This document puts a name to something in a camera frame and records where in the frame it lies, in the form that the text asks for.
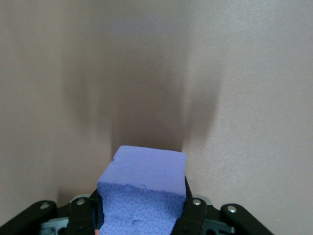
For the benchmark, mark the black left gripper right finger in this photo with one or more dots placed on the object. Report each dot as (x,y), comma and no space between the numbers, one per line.
(195,215)

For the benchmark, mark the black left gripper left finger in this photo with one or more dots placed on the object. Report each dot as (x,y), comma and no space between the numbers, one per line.
(78,213)

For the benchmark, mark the purple foam cube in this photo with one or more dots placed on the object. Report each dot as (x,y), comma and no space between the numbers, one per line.
(141,171)

